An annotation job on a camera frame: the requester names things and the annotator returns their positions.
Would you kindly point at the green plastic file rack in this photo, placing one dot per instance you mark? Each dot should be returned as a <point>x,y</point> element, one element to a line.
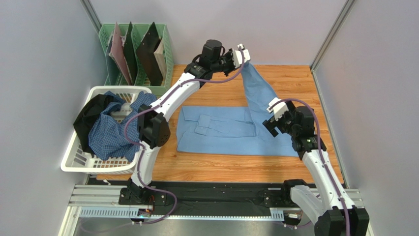
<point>115,78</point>

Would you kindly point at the beige board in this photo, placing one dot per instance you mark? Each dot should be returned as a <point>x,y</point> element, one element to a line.
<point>160,58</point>

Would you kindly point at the white plastic laundry basket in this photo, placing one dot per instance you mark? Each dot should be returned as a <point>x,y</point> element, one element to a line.
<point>75,160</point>

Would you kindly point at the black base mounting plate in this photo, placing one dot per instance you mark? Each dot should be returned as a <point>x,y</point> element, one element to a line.
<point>207,198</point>

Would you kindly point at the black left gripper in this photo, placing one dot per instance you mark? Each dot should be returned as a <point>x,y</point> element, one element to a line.
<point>229,54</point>

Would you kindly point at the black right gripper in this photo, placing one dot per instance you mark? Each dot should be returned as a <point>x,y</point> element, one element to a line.
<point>273,124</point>

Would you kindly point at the corner aluminium profile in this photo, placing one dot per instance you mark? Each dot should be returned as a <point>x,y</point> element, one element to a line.
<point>91,13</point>
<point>339,21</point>

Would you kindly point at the pink board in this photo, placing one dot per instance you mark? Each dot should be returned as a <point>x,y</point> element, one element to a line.
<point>117,53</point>

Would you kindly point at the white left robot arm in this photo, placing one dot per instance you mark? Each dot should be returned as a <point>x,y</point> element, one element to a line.
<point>153,120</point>

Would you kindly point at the black garment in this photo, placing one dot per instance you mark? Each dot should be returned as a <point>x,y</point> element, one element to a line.
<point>88,116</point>

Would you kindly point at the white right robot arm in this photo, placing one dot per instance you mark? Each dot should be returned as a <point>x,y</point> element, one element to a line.
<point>331,211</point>

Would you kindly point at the light blue long sleeve shirt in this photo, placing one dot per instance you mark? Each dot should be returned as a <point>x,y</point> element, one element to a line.
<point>234,130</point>

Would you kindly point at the blue checkered shirt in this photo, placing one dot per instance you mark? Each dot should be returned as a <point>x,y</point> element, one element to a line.
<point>106,138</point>

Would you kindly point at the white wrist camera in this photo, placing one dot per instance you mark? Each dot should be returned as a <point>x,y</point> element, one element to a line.
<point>240,56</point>
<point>277,108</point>

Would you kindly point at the right corner aluminium profile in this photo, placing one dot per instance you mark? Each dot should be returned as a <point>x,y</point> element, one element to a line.
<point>339,21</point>

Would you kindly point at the dark green board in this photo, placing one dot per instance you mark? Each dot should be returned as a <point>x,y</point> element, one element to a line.
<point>129,54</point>

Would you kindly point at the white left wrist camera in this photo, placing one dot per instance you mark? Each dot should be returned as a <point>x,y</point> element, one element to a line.
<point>240,56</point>

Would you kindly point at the left corner aluminium profile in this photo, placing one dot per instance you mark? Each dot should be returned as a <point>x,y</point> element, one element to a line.
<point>91,13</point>

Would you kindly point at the black board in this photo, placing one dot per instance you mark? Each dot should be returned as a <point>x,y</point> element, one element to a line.
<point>147,59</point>

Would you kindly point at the aluminium frame rail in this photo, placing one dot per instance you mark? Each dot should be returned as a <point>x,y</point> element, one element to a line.
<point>95,210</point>

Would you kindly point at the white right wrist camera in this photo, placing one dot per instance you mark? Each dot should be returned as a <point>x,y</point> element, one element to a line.
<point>277,108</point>

